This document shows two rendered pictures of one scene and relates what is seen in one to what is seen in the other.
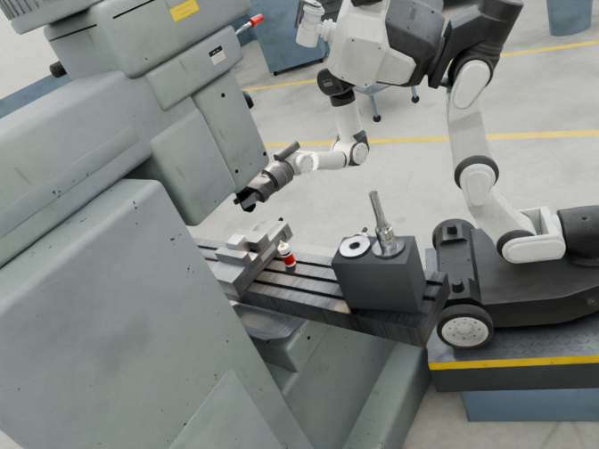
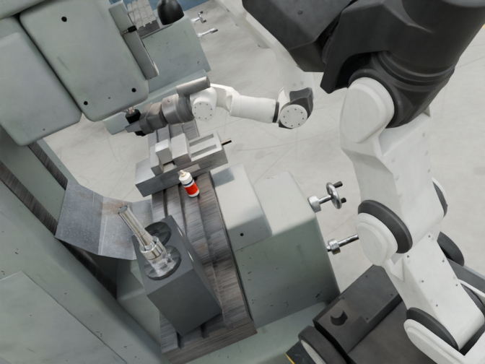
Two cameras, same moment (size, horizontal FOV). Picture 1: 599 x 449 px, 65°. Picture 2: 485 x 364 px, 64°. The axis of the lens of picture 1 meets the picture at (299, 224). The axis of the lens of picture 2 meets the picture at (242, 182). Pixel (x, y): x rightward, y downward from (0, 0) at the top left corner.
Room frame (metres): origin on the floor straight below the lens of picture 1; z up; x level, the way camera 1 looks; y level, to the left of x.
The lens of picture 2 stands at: (0.74, -0.86, 1.72)
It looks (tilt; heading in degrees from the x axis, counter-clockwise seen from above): 37 degrees down; 47
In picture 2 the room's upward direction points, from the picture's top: 24 degrees counter-clockwise
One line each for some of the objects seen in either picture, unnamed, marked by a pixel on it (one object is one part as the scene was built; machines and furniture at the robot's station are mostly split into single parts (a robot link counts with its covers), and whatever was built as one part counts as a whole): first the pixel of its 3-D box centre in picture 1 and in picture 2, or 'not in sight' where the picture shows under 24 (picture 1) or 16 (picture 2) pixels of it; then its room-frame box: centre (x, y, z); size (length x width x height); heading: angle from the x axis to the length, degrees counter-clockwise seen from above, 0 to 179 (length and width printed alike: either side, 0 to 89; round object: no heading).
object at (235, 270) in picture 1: (248, 250); (178, 159); (1.49, 0.22, 0.96); 0.35 x 0.15 x 0.11; 133
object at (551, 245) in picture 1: (529, 234); (461, 328); (1.29, -0.78, 0.68); 0.21 x 0.20 x 0.13; 66
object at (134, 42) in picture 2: not in sight; (135, 42); (1.44, 0.05, 1.45); 0.04 x 0.04 x 0.21; 45
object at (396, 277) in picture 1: (379, 271); (175, 271); (1.04, -0.16, 1.00); 0.22 x 0.12 x 0.20; 55
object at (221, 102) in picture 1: (213, 133); (92, 50); (1.36, 0.13, 1.47); 0.21 x 0.19 x 0.32; 45
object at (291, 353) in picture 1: (292, 299); (196, 221); (1.36, 0.13, 0.76); 0.50 x 0.35 x 0.12; 135
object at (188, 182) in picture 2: (285, 252); (188, 182); (1.39, 0.08, 0.96); 0.04 x 0.04 x 0.11
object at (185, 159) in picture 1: (169, 167); (29, 78); (1.23, 0.27, 1.47); 0.24 x 0.19 x 0.26; 45
